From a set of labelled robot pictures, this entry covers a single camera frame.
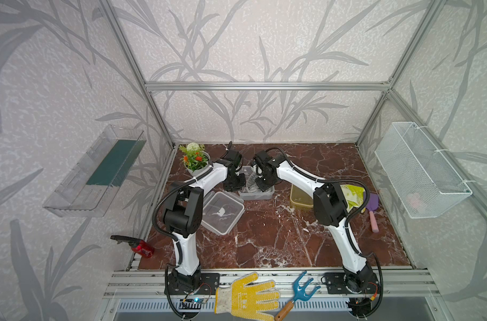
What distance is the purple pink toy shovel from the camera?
0.88m

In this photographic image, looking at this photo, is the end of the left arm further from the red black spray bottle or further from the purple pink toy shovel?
the purple pink toy shovel

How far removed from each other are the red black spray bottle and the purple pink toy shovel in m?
0.96

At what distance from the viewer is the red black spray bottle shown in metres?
0.70
